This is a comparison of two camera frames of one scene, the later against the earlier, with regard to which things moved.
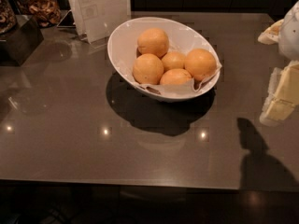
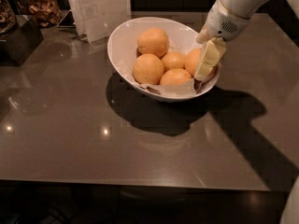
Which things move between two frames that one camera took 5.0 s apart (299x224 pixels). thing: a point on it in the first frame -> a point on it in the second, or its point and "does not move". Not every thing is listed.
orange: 200,63 does not move
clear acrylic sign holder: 95,8 does not move
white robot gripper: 290,35 -> 221,22
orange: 152,41 does not move
